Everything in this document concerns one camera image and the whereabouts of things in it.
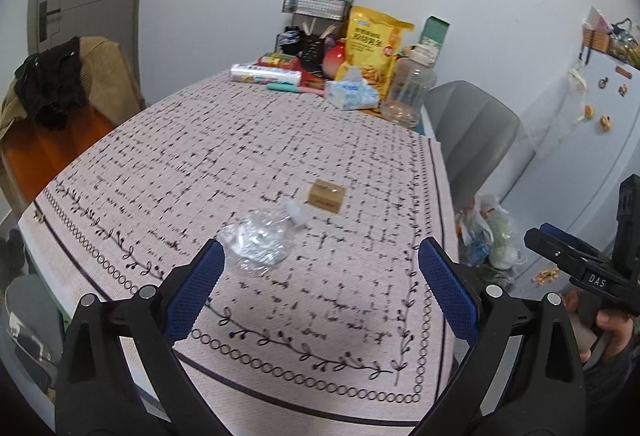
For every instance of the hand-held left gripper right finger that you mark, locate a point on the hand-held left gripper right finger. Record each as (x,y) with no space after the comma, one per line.
(450,291)

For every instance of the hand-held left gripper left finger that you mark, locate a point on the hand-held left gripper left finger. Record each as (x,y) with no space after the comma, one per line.
(197,286)

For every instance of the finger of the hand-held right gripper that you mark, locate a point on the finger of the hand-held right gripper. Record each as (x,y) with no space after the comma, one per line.
(550,251)
(570,238)

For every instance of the white plastic bin bag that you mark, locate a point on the white plastic bin bag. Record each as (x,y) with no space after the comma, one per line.
(492,231)

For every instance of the crushed clear plastic bottle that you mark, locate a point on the crushed clear plastic bottle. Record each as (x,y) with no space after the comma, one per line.
(255,241)

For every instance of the person's right forearm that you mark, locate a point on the person's right forearm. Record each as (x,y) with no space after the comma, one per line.
(610,381)

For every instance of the person's right hand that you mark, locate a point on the person's right hand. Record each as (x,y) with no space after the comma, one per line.
(617,331)

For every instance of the spilled snack pieces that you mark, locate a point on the spilled snack pieces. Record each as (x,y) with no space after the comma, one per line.
(546,276)

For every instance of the white refrigerator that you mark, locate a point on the white refrigerator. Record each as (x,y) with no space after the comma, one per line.
(575,165)

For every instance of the fridge magnet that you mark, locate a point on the fridge magnet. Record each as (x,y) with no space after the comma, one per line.
(606,121)
(604,81)
(589,111)
(622,89)

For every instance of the grey chair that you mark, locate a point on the grey chair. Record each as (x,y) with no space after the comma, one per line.
(475,130)

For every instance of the patterned pink tablecloth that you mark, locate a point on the patterned pink tablecloth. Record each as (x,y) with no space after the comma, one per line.
(200,140)

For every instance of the small cardboard box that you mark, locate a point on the small cardboard box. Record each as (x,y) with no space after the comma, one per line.
(326,197)

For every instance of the basket of packets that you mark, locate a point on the basket of packets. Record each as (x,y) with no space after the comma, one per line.
(620,40)

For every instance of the large clear plastic jug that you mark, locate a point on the large clear plastic jug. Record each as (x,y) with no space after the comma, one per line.
(407,90)

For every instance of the green pen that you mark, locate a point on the green pen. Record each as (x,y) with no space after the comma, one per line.
(281,87)

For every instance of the blue and white tissue pack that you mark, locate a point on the blue and white tissue pack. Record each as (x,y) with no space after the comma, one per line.
(350,93)

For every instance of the white roll of bags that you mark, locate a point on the white roll of bags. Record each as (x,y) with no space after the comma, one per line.
(265,74)

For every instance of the pink pen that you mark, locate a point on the pink pen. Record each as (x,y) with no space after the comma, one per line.
(311,90)

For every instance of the wooden chair with clothes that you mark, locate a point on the wooden chair with clothes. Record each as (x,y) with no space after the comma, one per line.
(107,75)

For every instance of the red and green flat box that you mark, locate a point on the red and green flat box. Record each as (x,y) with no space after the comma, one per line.
(277,61)

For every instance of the green cardboard box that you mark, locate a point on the green cardboard box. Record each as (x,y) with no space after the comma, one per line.
(434,35)

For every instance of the black garment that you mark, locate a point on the black garment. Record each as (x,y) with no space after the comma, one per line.
(50,85)

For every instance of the yellow snack bag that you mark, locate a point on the yellow snack bag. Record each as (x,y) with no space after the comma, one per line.
(372,45)

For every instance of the peach shaped vase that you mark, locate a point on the peach shaped vase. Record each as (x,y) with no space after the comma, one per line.
(335,58)

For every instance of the black pen holder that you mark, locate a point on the black pen holder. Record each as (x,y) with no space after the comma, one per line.
(313,53)

